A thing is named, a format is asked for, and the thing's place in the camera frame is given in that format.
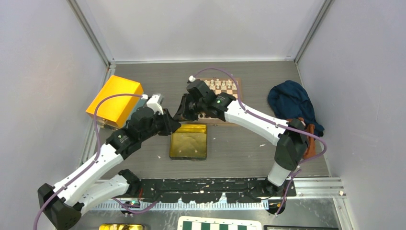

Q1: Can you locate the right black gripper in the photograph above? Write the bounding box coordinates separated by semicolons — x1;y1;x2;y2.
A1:
174;95;205;124

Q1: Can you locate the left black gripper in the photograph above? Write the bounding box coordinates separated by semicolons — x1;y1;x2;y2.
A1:
139;108;180;142

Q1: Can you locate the gold metal tray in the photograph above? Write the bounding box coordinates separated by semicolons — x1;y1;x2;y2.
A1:
169;124;207;161

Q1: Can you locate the wooden chess board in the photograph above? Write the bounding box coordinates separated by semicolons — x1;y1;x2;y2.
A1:
181;77;241;124

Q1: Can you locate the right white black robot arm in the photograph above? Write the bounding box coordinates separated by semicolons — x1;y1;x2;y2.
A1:
174;79;308;197

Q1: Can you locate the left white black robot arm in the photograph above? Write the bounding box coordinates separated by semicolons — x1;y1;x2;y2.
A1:
37;107;181;230

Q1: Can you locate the green white chess mat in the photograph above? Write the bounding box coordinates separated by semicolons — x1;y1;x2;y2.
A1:
177;216;263;230

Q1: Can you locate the orange yellow box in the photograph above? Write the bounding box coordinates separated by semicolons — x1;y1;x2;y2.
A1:
86;75;144;128

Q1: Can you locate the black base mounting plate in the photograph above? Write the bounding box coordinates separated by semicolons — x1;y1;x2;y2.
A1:
116;178;296;204

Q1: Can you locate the dark blue cloth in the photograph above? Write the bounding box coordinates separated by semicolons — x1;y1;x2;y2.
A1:
267;80;325;137

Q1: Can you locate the rust orange cloth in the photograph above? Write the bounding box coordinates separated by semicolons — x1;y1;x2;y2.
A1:
287;117;316;162

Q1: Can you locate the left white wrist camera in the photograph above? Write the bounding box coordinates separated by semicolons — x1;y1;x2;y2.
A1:
141;93;164;115

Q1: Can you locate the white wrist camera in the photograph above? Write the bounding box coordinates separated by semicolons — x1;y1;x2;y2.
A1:
141;93;164;115
187;75;197;84

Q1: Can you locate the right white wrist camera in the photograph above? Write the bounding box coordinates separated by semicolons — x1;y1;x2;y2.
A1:
187;75;197;84

